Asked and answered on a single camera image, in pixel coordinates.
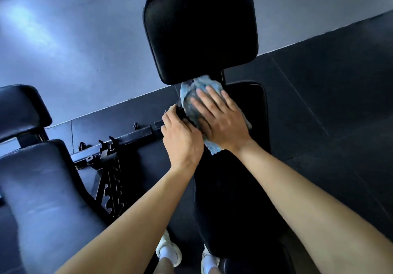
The person's right leg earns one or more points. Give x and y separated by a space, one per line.
214 271

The person's leg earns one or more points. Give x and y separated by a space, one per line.
164 267
214 271

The person's left white shoe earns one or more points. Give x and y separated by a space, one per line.
173 249

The long black bench back pad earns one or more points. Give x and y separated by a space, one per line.
43 203
233 197

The person's left forearm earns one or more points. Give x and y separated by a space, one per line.
132 224

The square black bench seat pad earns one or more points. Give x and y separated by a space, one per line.
20 111
199 28

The person's right thumb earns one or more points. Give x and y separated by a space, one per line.
205 128

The person's right forearm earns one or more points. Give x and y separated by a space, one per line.
307 209

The person's right white sock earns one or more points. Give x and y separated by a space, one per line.
210 264

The person's left leg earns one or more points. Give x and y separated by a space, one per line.
164 267

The person's right white shoe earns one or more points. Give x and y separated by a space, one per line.
204 260

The person's white sock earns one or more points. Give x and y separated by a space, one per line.
210 264
167 252

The black toothed bench adjuster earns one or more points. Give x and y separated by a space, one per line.
112 187

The black metal bench frame bar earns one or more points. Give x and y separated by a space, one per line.
135 135

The person's right hand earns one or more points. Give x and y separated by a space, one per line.
225 123

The person's right middle finger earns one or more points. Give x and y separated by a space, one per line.
208 101

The person's left white sock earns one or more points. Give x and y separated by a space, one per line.
167 252

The blue-grey cleaning cloth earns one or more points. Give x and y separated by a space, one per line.
188 97

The person's right little finger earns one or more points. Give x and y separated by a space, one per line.
229 100

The person's white shoe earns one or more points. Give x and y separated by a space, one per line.
173 249
204 260

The person's left fingers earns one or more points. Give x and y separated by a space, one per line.
172 117

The person's left hand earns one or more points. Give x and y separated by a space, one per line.
182 143

